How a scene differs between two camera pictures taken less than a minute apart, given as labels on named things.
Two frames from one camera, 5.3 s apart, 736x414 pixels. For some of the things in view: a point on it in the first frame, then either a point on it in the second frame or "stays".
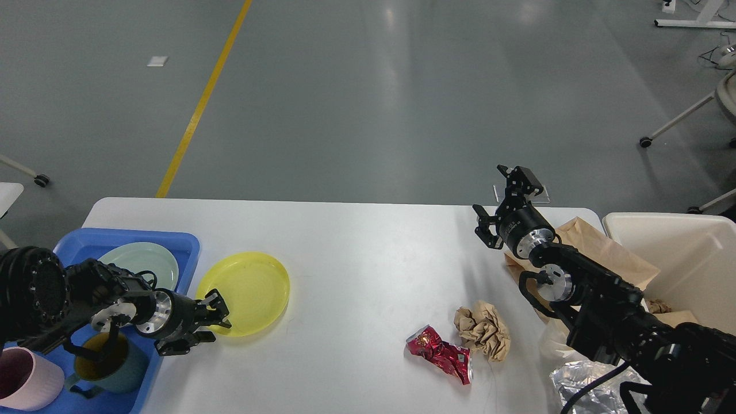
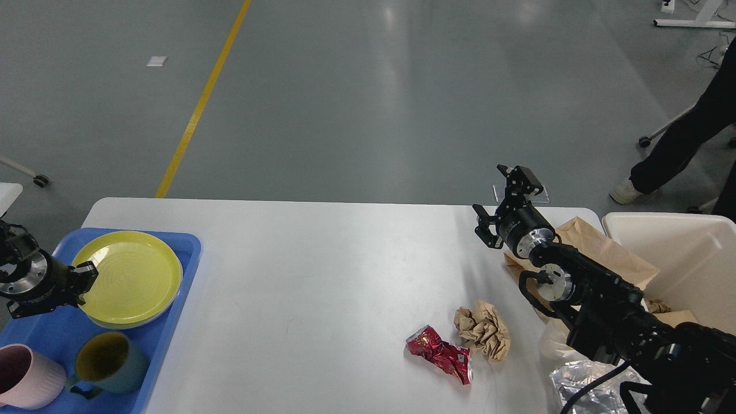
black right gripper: x=522 y=226 stays
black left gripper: x=175 y=316 -> x=46 y=278
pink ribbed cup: x=28 y=382 stays
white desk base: x=709 y=10 stays
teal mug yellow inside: x=122 y=371 stays
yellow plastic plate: x=255 y=287 -> x=139 y=276
